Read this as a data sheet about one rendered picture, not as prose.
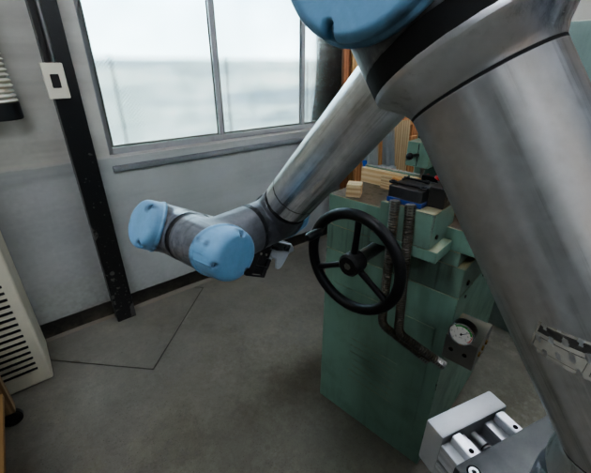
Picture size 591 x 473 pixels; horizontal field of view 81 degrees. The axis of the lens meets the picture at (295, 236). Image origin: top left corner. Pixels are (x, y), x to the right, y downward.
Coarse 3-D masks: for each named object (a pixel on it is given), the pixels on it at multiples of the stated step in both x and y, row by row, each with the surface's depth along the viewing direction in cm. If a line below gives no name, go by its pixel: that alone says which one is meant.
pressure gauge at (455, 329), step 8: (456, 320) 88; (464, 320) 87; (448, 328) 88; (456, 328) 87; (464, 328) 86; (472, 328) 85; (456, 336) 88; (464, 336) 86; (472, 336) 85; (464, 344) 87
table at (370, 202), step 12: (336, 192) 110; (372, 192) 110; (384, 192) 110; (336, 204) 109; (348, 204) 106; (360, 204) 103; (372, 204) 101; (456, 228) 86; (372, 240) 92; (444, 240) 87; (456, 240) 86; (420, 252) 84; (432, 252) 81; (444, 252) 85; (468, 252) 85
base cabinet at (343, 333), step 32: (352, 288) 116; (416, 288) 99; (480, 288) 111; (352, 320) 121; (416, 320) 102; (448, 320) 95; (352, 352) 126; (384, 352) 115; (352, 384) 132; (384, 384) 120; (416, 384) 110; (448, 384) 121; (352, 416) 139; (384, 416) 126; (416, 416) 115; (416, 448) 120
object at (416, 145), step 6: (408, 144) 99; (414, 144) 98; (420, 144) 96; (408, 150) 99; (414, 150) 98; (420, 150) 97; (420, 156) 97; (426, 156) 96; (408, 162) 100; (414, 162) 99; (420, 162) 98; (426, 162) 97; (420, 168) 103; (426, 168) 97
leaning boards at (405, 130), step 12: (348, 60) 223; (348, 72) 226; (408, 120) 247; (396, 132) 243; (408, 132) 252; (396, 144) 247; (396, 156) 251; (360, 168) 242; (396, 168) 255; (408, 168) 270; (348, 180) 253; (360, 180) 246
